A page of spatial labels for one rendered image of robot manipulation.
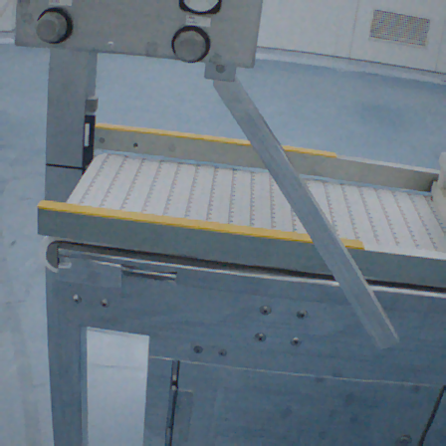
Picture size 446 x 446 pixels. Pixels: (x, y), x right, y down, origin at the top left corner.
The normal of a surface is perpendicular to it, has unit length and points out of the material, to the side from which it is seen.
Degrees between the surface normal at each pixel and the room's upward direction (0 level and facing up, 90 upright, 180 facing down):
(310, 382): 90
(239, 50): 90
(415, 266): 90
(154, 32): 90
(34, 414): 0
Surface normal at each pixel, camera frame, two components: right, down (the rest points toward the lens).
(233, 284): -0.05, 0.44
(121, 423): 0.11, -0.89
